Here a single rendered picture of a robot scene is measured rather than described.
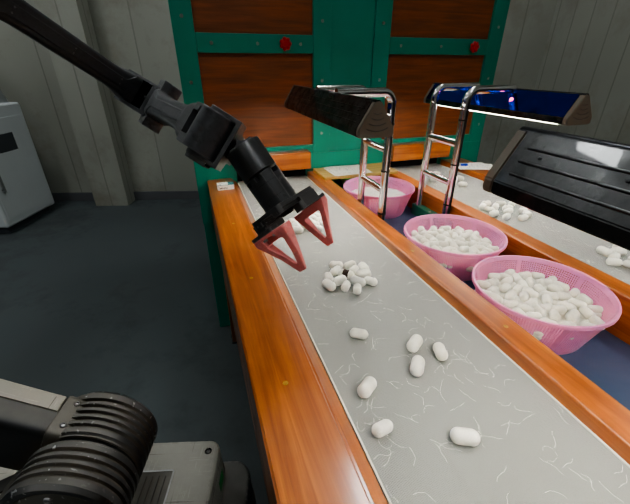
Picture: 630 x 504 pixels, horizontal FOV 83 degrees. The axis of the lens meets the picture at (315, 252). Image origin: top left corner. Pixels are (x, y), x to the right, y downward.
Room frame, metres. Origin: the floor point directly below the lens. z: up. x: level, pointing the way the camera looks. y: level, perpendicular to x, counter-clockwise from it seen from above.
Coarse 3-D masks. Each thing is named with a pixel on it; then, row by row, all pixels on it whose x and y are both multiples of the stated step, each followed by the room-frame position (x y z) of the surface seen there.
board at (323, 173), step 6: (318, 168) 1.52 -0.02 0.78; (372, 168) 1.52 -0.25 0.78; (378, 168) 1.52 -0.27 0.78; (390, 168) 1.52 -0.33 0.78; (318, 174) 1.46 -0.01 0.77; (324, 174) 1.43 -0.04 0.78; (330, 174) 1.43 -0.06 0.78; (354, 174) 1.43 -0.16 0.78; (366, 174) 1.44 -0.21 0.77; (372, 174) 1.45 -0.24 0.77; (378, 174) 1.46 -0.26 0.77
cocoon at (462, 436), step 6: (450, 432) 0.30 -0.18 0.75; (456, 432) 0.29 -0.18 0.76; (462, 432) 0.29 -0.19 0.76; (468, 432) 0.29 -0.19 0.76; (474, 432) 0.29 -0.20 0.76; (456, 438) 0.29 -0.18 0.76; (462, 438) 0.29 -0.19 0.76; (468, 438) 0.29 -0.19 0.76; (474, 438) 0.28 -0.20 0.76; (462, 444) 0.28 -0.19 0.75; (468, 444) 0.28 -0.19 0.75; (474, 444) 0.28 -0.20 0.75
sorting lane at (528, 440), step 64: (320, 192) 1.31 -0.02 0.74; (320, 256) 0.80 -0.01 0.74; (384, 256) 0.80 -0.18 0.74; (320, 320) 0.54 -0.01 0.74; (384, 320) 0.54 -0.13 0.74; (448, 320) 0.54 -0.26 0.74; (384, 384) 0.39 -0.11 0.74; (448, 384) 0.39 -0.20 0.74; (512, 384) 0.39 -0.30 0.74; (384, 448) 0.28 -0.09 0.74; (448, 448) 0.28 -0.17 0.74; (512, 448) 0.28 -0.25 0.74; (576, 448) 0.28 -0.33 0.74
